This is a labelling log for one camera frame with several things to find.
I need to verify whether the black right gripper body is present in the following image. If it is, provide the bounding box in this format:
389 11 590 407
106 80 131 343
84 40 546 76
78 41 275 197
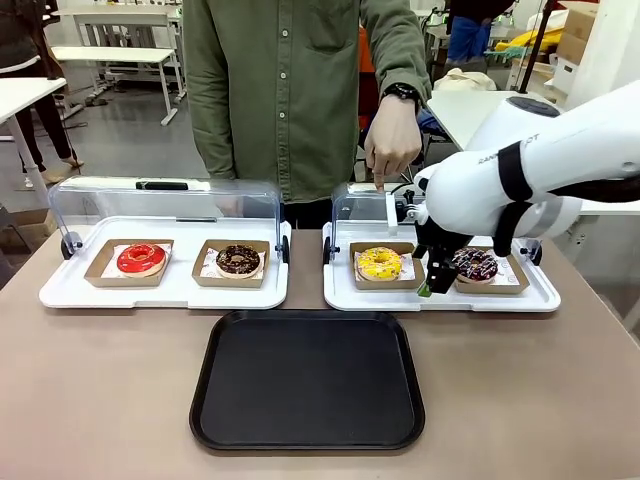
412 218 469 264

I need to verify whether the person's right forearm green sleeve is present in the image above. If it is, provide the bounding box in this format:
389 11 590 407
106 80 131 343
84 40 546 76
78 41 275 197
191 74 240 181

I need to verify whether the person's left forearm green sleeve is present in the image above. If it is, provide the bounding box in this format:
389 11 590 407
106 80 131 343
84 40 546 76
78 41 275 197
373 0 433 101

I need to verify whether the brown cardboard donut box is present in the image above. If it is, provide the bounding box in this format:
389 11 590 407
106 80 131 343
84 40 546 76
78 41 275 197
83 238 175 289
348 241 426 293
192 238 272 290
452 248 531 296

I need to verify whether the dark donut with pink sprinkles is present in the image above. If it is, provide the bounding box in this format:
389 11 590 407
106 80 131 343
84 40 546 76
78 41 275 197
450 246 500 286

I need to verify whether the yellow glazed donut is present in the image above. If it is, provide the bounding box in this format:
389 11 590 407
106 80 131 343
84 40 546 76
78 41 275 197
355 245 404 283

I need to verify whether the white display tray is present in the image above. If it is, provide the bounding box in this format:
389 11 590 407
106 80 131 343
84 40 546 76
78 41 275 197
38 215 291 310
322 219 563 314

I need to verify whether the large black serving tray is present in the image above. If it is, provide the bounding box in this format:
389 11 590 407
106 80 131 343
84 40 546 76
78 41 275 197
188 309 427 456

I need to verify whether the chocolate sprinkled donut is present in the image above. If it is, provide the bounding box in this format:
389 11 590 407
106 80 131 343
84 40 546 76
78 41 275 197
214 243 265 280

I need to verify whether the red glazed donut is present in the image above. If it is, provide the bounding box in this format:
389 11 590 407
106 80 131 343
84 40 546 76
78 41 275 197
115 242 168 279

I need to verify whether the person's left hand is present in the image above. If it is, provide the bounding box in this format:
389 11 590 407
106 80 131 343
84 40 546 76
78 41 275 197
363 95 424 195

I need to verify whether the person's right hand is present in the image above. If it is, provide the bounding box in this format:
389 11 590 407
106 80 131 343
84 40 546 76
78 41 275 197
214 193 251 217

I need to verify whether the clear plastic lid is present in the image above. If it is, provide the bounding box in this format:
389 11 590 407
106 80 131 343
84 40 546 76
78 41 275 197
323 180 545 267

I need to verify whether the blue bag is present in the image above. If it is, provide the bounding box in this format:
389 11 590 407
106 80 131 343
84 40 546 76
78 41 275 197
416 108 439 137

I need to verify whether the black wristwatch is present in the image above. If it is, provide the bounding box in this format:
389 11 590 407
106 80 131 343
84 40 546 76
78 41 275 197
381 82 421 105

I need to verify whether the cream tote bag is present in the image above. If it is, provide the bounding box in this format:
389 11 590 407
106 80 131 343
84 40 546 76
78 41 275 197
432 66 498 93

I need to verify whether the background person in blue jeans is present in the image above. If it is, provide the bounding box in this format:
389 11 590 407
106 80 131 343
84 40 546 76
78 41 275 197
445 0 495 65

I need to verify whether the white storage box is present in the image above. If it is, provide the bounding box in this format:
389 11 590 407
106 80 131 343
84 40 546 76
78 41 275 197
551 54 582 97

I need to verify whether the black pole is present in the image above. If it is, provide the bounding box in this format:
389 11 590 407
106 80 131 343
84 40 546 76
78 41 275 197
517 0 557 95

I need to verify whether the person in green shirt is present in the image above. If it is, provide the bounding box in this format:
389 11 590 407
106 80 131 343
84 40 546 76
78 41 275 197
182 0 401 230

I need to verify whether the yellow cloth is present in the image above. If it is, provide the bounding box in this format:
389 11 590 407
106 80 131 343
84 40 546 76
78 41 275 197
505 25 570 55

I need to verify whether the white table with round leg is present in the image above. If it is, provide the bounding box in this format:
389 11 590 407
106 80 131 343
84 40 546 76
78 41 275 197
0 76 68 190

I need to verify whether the background person in dark clothes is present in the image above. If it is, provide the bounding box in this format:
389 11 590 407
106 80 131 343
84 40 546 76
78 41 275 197
0 0 85 175

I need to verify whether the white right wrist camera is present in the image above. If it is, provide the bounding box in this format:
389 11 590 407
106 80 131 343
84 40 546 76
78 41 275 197
384 192 402 238

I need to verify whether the black strap on right arm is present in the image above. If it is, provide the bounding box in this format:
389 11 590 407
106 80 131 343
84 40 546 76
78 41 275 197
492 141 540 258

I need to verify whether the clear lid with black handle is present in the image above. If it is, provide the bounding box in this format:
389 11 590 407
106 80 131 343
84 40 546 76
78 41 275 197
47 175 293 264

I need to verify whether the white desk with white frame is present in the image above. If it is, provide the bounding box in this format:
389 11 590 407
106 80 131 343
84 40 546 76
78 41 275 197
49 45 180 127

